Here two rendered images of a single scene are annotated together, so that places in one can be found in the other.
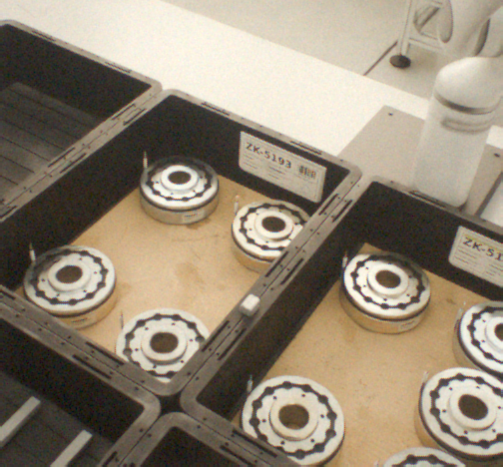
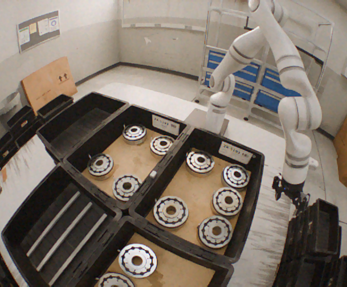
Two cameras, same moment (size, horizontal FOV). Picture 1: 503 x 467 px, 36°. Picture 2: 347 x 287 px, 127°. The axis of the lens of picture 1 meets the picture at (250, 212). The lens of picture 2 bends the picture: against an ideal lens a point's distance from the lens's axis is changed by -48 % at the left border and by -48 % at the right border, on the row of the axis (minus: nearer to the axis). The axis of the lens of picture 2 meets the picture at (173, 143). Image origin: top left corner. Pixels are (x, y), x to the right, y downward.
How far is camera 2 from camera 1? 0.32 m
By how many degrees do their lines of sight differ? 3
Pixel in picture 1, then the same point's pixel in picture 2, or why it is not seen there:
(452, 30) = (214, 83)
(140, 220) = (122, 143)
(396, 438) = (205, 212)
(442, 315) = (217, 169)
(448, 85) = (213, 99)
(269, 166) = (162, 124)
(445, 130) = (213, 113)
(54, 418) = (97, 208)
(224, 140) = (147, 117)
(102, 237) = (111, 150)
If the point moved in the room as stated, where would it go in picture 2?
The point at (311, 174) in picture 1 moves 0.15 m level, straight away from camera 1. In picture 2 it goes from (175, 126) to (177, 106)
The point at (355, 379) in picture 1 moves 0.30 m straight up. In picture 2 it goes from (191, 193) to (212, 119)
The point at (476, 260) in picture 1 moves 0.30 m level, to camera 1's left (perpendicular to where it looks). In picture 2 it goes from (227, 151) to (146, 150)
